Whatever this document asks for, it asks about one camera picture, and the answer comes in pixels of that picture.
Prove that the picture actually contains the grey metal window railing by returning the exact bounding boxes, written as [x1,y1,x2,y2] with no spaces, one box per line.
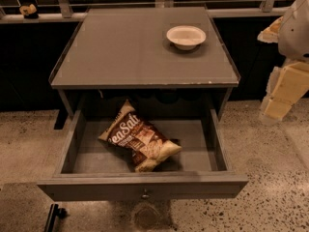
[0,0,309,25]

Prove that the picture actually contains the grey open top drawer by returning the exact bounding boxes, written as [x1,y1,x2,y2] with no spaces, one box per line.
[38,110,248,201]

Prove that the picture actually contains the brown sea salt chip bag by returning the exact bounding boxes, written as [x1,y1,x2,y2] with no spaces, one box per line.
[98,101,182,172]

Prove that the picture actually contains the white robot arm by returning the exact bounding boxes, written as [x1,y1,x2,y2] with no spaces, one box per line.
[258,0,309,125]

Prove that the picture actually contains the white paper bowl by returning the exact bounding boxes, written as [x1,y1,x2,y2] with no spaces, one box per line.
[166,25,207,50]

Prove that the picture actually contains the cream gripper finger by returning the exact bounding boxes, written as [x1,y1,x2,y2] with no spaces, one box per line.
[257,16,283,44]
[259,96,292,125]

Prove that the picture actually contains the grey cabinet with counter top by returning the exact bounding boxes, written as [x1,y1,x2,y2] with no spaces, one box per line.
[48,6,241,120]

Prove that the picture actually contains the small yellow object on ledge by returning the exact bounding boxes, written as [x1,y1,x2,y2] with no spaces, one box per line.
[19,4,39,19]

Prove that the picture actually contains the black caster leg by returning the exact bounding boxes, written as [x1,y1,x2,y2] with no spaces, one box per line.
[43,204,68,232]

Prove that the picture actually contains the small metal drawer knob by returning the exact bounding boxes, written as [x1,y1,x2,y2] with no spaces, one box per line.
[141,189,150,200]

